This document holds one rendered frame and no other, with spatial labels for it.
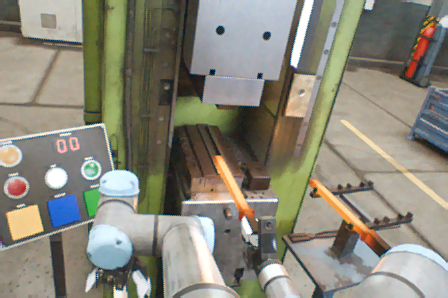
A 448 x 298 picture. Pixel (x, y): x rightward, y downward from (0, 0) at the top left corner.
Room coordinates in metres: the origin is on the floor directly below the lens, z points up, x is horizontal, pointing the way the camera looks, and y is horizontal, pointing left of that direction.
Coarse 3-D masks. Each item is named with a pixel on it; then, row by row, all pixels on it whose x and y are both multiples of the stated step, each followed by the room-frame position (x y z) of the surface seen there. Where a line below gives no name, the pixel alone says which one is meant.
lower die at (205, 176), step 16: (176, 128) 1.48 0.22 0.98; (192, 128) 1.49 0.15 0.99; (208, 128) 1.49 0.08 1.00; (192, 144) 1.34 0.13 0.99; (224, 144) 1.38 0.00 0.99; (208, 160) 1.23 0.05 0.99; (224, 160) 1.23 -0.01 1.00; (192, 176) 1.11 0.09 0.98; (208, 176) 1.12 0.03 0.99; (240, 176) 1.16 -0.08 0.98
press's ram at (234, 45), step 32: (192, 0) 1.17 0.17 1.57; (224, 0) 1.11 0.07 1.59; (256, 0) 1.14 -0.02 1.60; (288, 0) 1.17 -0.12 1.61; (192, 32) 1.12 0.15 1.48; (224, 32) 1.11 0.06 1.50; (256, 32) 1.14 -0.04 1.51; (288, 32) 1.18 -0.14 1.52; (192, 64) 1.08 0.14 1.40; (224, 64) 1.12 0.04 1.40; (256, 64) 1.15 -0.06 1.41
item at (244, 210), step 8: (216, 160) 1.21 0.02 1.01; (224, 168) 1.15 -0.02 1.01; (224, 176) 1.10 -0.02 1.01; (232, 176) 1.10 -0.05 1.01; (232, 184) 1.05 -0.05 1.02; (232, 192) 1.00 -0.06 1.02; (240, 192) 1.00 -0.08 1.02; (240, 200) 0.96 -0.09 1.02; (240, 208) 0.92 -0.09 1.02; (248, 208) 0.91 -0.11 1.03; (240, 216) 0.89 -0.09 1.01; (248, 216) 0.87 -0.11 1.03; (256, 224) 0.84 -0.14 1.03; (256, 232) 0.81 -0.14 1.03
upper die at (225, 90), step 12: (192, 84) 1.26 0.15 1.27; (204, 84) 1.10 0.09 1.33; (216, 84) 1.11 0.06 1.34; (228, 84) 1.12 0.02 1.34; (240, 84) 1.14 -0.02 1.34; (252, 84) 1.15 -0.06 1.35; (204, 96) 1.10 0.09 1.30; (216, 96) 1.11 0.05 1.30; (228, 96) 1.13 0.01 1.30; (240, 96) 1.14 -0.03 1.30; (252, 96) 1.15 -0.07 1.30
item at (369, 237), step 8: (312, 184) 1.22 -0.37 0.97; (320, 184) 1.21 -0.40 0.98; (320, 192) 1.17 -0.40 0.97; (328, 192) 1.17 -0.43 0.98; (328, 200) 1.13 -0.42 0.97; (336, 200) 1.12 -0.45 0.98; (336, 208) 1.09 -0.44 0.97; (344, 208) 1.08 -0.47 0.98; (344, 216) 1.05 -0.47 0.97; (352, 216) 1.04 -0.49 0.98; (360, 224) 1.00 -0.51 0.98; (360, 232) 0.97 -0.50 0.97; (368, 232) 0.95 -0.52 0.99; (368, 240) 0.95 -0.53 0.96; (376, 240) 0.92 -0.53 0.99; (376, 248) 0.91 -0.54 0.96; (384, 248) 0.88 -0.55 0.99
